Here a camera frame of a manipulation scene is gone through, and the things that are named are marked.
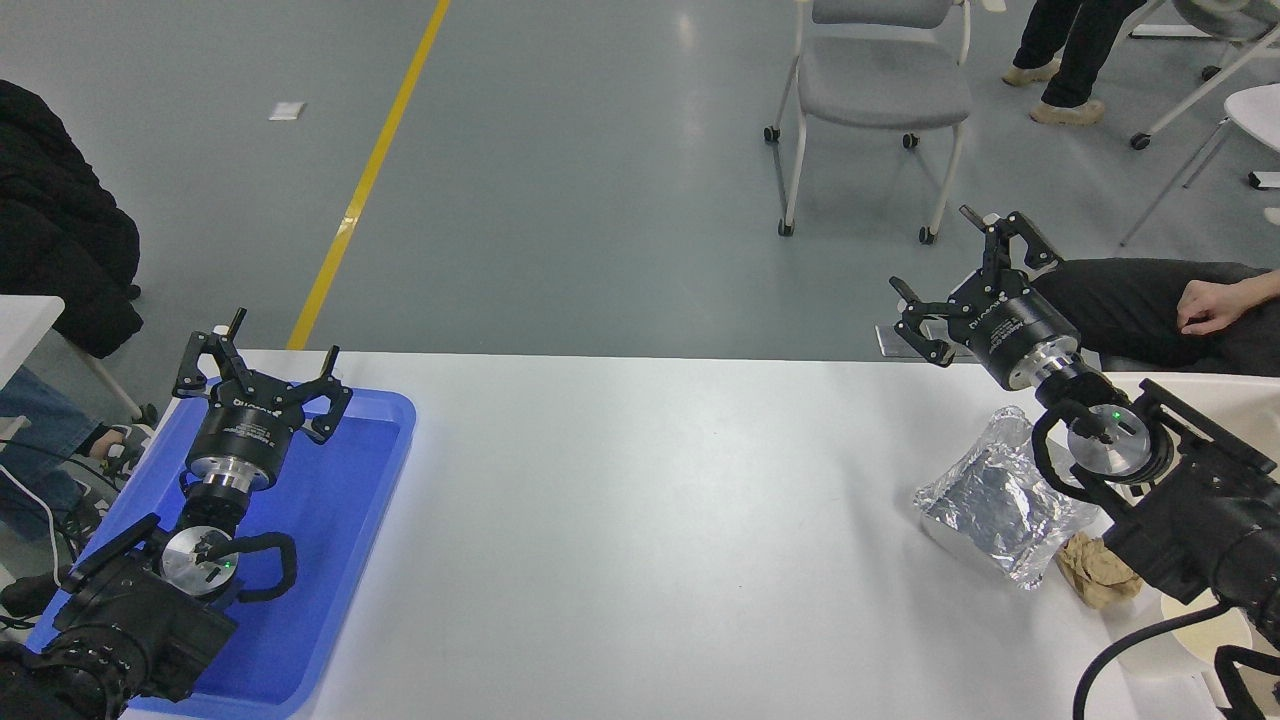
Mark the white frame castor chair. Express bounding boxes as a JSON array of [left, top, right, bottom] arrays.
[[1128, 0, 1280, 152]]

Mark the blue plastic tray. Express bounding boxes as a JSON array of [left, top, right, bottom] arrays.
[[25, 388, 417, 719]]

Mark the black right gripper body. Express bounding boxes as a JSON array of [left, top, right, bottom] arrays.
[[957, 280, 1080, 374]]

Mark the white round seat chair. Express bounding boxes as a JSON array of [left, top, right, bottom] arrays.
[[1118, 84, 1280, 248]]

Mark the seated person beside bin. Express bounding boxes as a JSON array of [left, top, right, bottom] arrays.
[[1030, 258, 1280, 377]]

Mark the person's hand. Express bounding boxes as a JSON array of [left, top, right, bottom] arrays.
[[1174, 279, 1257, 337]]

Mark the small white side table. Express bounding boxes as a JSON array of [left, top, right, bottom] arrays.
[[0, 295, 147, 423]]

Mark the large pale bin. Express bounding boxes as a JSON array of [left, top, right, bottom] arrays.
[[1078, 372, 1280, 720]]

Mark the seated person with cables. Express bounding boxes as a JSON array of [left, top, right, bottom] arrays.
[[0, 78, 161, 617]]

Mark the white cable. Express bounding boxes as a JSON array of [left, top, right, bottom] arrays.
[[0, 464, 63, 573]]

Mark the crumpled tan paper ball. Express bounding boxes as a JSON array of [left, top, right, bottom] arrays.
[[1057, 532, 1144, 609]]

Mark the white paper cup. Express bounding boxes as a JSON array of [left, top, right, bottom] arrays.
[[1108, 590, 1254, 683]]

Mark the crumpled silver foil tray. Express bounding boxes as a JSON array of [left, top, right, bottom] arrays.
[[912, 405, 1103, 591]]

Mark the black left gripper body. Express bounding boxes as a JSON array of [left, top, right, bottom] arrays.
[[188, 392, 307, 475]]

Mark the grey office chair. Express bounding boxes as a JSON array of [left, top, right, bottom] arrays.
[[763, 0, 976, 246]]

